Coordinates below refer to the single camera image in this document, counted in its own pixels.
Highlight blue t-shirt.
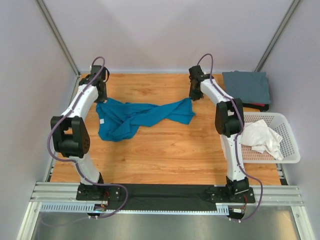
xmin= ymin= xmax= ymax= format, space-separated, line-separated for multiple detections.
xmin=96 ymin=98 xmax=195 ymax=142

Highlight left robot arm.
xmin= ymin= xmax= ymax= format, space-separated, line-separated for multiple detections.
xmin=48 ymin=65 xmax=110 ymax=201

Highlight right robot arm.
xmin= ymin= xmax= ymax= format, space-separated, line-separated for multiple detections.
xmin=189 ymin=65 xmax=250 ymax=202

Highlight folded grey t-shirt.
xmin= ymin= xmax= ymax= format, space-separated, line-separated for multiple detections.
xmin=222 ymin=71 xmax=271 ymax=105

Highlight folded dark red t-shirt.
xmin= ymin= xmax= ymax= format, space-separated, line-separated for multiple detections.
xmin=243 ymin=103 xmax=270 ymax=112

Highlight white t-shirt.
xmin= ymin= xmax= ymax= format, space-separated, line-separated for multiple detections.
xmin=240 ymin=119 xmax=284 ymax=161

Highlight white plastic basket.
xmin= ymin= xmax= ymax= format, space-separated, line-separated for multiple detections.
xmin=238 ymin=111 xmax=301 ymax=165

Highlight right frame post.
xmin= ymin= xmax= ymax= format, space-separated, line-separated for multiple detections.
xmin=254 ymin=0 xmax=303 ymax=72

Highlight frame post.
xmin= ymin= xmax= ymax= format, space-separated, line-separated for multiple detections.
xmin=35 ymin=0 xmax=80 ymax=77
xmin=254 ymin=0 xmax=303 ymax=72

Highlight left frame post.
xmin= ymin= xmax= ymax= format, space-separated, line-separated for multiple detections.
xmin=35 ymin=0 xmax=80 ymax=77

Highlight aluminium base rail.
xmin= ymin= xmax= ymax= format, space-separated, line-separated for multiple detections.
xmin=17 ymin=182 xmax=315 ymax=240

